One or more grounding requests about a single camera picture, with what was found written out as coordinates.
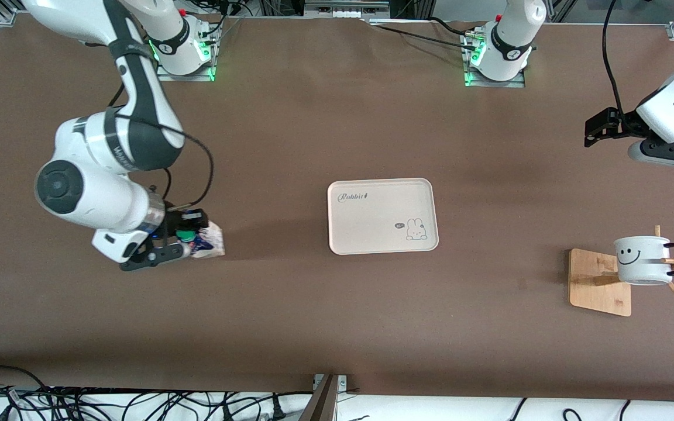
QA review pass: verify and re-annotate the blue snack pouch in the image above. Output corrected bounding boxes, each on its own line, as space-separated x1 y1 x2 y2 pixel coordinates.
176 221 225 259

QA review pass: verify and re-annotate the white smiley mug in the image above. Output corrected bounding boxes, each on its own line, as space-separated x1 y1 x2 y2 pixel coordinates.
614 236 674 286

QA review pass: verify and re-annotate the wooden cup rack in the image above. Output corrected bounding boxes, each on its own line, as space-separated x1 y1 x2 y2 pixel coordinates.
568 225 674 318

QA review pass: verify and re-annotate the cream rabbit print tray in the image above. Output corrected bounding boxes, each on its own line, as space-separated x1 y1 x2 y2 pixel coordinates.
327 178 439 256

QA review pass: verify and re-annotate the aluminium profile bar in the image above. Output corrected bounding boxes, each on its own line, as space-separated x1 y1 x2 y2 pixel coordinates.
298 374 341 421

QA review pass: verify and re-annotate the grey metal box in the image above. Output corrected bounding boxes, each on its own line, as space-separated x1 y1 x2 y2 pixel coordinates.
304 0 391 18

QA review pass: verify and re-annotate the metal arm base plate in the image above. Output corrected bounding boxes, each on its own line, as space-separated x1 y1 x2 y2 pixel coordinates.
462 34 527 89
154 23 217 82

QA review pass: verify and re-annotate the small metal bracket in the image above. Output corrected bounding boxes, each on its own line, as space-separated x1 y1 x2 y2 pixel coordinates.
312 374 349 394

